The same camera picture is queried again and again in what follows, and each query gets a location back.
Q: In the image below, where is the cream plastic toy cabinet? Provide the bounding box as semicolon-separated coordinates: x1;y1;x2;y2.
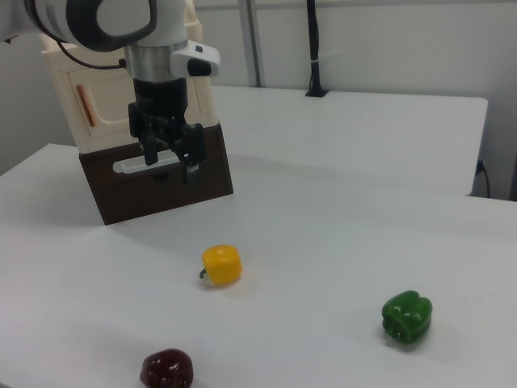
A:
40;0;221;157

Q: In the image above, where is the cream cabinet door orange handle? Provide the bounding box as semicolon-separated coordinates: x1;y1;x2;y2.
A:
60;66;205;141

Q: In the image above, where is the dark red bell pepper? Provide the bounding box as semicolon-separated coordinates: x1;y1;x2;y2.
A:
139;348;195;388

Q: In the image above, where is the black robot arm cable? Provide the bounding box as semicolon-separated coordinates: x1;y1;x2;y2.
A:
56;40;128;70

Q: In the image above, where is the black pole stand with clamp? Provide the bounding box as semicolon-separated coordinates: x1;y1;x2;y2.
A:
305;0;330;98

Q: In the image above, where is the black power cable with plug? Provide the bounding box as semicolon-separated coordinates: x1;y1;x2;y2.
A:
476;159;492;199

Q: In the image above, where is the white drawer handle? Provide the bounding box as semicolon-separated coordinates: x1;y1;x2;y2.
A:
113;149;183;175

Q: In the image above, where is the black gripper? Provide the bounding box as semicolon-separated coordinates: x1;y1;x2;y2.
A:
128;78;205;187

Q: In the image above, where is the green bell pepper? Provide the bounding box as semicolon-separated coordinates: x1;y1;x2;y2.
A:
380;289;434;345

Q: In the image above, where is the yellow bell pepper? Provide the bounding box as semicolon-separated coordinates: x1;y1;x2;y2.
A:
196;243;244;289

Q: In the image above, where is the dark brown wooden drawer base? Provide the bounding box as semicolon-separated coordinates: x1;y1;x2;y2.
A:
78;120;235;226

